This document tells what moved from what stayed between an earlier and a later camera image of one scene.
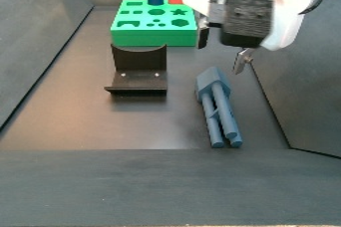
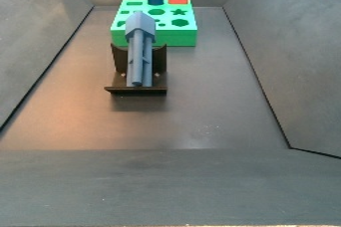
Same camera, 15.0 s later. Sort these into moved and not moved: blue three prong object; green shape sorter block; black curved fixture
Moved: blue three prong object
Not moved: black curved fixture; green shape sorter block
